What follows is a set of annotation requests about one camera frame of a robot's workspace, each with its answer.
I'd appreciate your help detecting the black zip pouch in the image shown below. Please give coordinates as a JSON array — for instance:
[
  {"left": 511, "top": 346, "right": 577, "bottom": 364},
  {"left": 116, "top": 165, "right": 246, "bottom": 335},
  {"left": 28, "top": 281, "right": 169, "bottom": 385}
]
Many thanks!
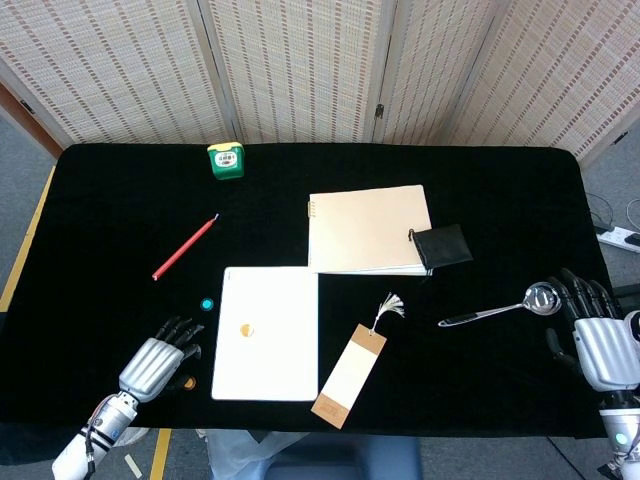
[{"left": 408, "top": 223, "right": 474, "bottom": 269}]

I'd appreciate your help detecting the brown white tasselled bookmark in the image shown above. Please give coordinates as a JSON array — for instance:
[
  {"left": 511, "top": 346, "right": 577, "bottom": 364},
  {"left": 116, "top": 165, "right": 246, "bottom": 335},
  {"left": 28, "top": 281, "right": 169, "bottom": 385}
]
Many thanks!
[{"left": 310, "top": 292, "right": 406, "bottom": 431}]

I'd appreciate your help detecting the white magnetic board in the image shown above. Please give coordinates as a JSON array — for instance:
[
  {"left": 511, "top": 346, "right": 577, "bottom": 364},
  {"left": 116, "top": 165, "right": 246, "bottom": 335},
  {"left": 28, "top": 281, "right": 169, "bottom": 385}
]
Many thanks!
[{"left": 211, "top": 266, "right": 320, "bottom": 402}]

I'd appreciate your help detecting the white power strip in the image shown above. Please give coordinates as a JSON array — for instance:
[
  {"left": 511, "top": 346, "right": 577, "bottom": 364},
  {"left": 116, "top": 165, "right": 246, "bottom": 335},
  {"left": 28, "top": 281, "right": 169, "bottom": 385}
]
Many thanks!
[{"left": 597, "top": 225, "right": 640, "bottom": 253}]

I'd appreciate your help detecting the green yellow box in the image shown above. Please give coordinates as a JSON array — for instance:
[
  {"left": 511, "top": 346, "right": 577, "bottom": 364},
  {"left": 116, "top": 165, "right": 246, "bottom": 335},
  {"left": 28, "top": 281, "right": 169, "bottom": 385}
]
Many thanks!
[{"left": 206, "top": 141, "right": 246, "bottom": 181}]

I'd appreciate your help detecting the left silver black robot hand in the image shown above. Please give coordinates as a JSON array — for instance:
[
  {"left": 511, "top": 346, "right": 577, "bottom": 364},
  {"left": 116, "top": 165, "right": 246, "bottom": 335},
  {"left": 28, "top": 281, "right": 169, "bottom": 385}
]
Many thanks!
[{"left": 118, "top": 315, "right": 206, "bottom": 404}]

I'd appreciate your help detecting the metal ladle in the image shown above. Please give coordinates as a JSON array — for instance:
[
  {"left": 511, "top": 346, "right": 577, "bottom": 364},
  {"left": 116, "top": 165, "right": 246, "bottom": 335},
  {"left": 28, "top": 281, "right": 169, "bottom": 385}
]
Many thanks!
[{"left": 437, "top": 281, "right": 564, "bottom": 329}]

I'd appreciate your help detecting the red pencil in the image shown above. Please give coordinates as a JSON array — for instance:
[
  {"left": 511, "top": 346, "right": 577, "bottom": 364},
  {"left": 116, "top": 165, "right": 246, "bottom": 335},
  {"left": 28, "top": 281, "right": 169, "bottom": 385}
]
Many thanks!
[{"left": 151, "top": 213, "right": 221, "bottom": 282}]

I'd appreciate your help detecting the black tablecloth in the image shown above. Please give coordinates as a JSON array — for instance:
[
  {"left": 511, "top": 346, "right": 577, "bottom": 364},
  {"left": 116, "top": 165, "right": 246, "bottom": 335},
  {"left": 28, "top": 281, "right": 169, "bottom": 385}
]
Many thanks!
[{"left": 0, "top": 143, "right": 626, "bottom": 440}]

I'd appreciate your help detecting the light grey fabric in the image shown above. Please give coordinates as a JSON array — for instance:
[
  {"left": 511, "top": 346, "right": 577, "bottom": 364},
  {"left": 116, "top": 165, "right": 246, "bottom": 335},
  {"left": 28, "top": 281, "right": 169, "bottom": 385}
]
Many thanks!
[{"left": 207, "top": 429, "right": 311, "bottom": 480}]

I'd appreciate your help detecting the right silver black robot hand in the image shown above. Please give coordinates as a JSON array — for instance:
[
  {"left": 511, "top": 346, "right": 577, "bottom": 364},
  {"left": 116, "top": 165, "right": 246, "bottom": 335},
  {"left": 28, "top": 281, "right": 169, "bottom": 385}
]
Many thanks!
[{"left": 544, "top": 267, "right": 640, "bottom": 392}]

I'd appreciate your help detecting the woven folding screen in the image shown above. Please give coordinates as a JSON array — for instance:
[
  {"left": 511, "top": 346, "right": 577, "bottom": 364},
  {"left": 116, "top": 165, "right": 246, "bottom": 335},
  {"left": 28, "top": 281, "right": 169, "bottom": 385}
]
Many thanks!
[{"left": 0, "top": 0, "right": 640, "bottom": 169}]

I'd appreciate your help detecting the beige spiral notebook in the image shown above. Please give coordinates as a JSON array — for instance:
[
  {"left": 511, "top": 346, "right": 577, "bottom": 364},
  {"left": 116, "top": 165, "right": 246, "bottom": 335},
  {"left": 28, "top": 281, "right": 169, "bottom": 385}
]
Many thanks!
[{"left": 305, "top": 184, "right": 434, "bottom": 277}]

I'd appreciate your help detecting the thin floor cable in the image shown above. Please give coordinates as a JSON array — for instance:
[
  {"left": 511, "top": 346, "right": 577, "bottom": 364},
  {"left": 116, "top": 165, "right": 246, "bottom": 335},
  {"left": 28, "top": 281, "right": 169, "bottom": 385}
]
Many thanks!
[{"left": 587, "top": 192, "right": 617, "bottom": 234}]

